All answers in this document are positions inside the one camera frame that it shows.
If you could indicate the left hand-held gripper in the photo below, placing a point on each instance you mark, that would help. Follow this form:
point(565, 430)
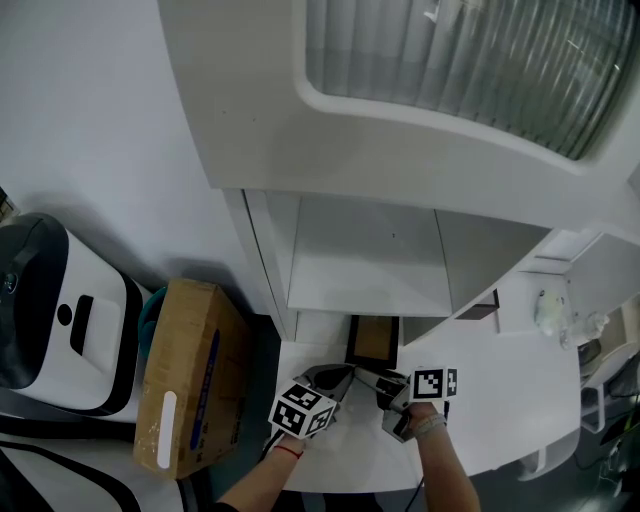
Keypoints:
point(300, 410)

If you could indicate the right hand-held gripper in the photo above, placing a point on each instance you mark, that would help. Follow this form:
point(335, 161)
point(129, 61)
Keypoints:
point(425, 385)

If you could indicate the dark-framed picture frame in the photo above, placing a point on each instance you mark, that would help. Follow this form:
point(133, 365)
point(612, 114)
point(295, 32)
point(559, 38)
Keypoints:
point(372, 339)

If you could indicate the white shelf unit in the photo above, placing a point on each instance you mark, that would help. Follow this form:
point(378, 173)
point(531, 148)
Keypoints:
point(365, 260)

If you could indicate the person's left forearm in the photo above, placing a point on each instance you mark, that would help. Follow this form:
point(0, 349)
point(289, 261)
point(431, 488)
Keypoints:
point(260, 475)

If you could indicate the person's right forearm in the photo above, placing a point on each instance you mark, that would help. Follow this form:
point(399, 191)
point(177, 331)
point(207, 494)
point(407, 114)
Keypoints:
point(442, 465)

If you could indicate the brown cardboard box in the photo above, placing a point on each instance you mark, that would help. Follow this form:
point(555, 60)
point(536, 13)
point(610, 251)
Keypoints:
point(192, 375)

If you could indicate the clear plastic bag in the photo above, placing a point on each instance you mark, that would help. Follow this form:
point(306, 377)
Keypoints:
point(555, 312)

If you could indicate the teal round container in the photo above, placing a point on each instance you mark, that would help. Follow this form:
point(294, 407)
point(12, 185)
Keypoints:
point(146, 320)

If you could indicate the white machine with black trim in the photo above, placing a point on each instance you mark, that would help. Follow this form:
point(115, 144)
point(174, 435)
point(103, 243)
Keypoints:
point(75, 475)

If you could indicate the white and black appliance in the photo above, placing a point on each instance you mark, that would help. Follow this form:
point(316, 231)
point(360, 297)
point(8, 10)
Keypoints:
point(65, 320)

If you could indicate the ribbed glass cabinet door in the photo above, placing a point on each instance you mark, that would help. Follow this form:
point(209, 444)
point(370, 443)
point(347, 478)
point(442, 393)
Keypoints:
point(465, 65)

